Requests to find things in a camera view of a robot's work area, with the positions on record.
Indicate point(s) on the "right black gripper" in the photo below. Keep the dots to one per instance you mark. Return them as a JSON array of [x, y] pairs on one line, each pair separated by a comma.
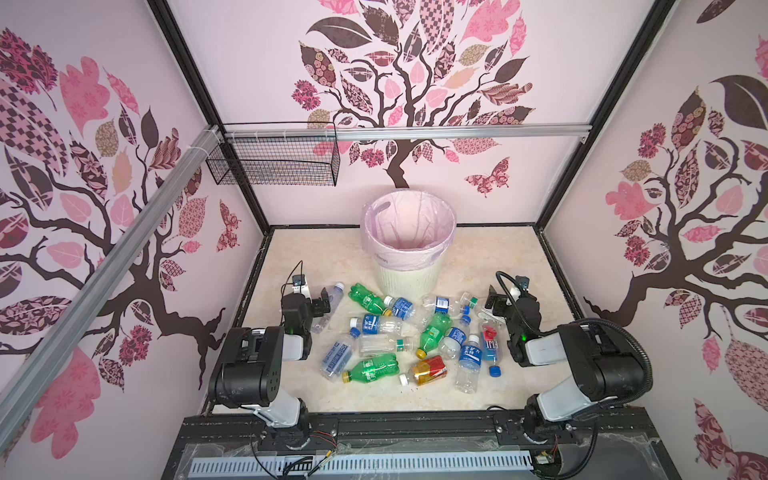
[[501, 301]]

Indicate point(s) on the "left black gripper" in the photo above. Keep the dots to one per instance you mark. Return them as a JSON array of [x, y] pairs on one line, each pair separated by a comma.
[[318, 308]]

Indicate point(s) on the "clear bottle white cap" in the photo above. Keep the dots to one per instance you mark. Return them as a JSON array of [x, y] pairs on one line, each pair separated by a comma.
[[331, 303]]

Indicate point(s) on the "clear bottle red label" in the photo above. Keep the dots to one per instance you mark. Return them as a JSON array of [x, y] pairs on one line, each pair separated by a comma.
[[491, 350]]

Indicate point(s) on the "large clear bottle blue label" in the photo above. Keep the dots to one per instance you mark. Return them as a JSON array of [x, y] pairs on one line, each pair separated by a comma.
[[339, 354]]

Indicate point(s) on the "small bottle blue label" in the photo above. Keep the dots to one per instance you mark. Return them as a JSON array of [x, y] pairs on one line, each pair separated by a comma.
[[452, 342]]

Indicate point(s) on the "clear bottle blue chinese label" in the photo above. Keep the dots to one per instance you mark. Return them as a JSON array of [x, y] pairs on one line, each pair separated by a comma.
[[370, 324]]

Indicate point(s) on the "green bottle yellow cap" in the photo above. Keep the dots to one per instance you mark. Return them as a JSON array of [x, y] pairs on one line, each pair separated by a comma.
[[433, 334]]

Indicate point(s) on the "tall clear bottle blue label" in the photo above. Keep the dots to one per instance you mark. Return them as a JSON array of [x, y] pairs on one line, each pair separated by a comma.
[[469, 365]]

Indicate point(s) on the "clear bottle blue cap label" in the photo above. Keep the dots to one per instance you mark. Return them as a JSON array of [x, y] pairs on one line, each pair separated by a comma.
[[454, 307]]

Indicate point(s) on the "green bottle front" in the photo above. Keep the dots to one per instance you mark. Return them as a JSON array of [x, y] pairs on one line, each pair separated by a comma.
[[373, 368]]

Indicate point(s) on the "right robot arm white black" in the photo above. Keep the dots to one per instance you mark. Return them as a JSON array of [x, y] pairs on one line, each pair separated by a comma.
[[608, 366]]

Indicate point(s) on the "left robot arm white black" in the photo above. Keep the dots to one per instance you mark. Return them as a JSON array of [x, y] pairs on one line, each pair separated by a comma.
[[247, 373]]

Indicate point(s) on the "green bottle near bin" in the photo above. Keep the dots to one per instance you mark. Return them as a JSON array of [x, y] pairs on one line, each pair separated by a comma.
[[368, 300]]

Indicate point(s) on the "white ribbed waste bin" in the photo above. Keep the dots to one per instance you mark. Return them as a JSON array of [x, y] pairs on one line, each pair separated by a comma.
[[411, 285]]

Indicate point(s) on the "pink plastic bin liner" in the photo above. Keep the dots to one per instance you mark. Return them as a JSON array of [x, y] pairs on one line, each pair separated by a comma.
[[407, 229]]

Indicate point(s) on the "clear square bottle green band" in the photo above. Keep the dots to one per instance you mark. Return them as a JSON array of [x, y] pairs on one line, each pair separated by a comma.
[[382, 344]]

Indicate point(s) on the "clear bottle blue sweat label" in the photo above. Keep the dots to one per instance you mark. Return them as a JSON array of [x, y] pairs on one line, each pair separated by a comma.
[[406, 311]]

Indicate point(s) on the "red gold label bottle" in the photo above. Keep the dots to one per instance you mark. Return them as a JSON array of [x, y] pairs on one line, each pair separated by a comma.
[[424, 372]]

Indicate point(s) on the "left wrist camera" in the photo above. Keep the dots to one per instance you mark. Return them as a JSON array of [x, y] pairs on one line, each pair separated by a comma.
[[299, 285]]

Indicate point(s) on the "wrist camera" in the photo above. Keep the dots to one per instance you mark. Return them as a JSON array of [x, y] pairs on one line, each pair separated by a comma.
[[299, 285], [523, 282]]

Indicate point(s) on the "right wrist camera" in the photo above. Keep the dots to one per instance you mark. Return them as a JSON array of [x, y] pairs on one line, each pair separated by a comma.
[[523, 282]]

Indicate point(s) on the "white slotted cable duct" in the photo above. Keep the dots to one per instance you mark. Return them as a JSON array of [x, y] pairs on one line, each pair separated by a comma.
[[317, 466]]

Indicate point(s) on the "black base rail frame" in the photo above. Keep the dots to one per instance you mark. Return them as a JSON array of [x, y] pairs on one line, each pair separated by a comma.
[[617, 444]]

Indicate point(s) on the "black wire mesh basket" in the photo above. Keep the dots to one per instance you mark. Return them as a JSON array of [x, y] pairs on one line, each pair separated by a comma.
[[291, 153]]

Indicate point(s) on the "rear aluminium rail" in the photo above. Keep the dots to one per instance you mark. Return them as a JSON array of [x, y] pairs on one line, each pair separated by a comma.
[[580, 131]]

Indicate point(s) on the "aluminium rail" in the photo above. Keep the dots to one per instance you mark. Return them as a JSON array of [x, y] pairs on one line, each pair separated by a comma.
[[37, 373], [580, 131]]

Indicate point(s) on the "left aluminium rail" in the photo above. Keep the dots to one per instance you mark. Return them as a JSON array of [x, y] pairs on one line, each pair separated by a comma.
[[37, 373]]

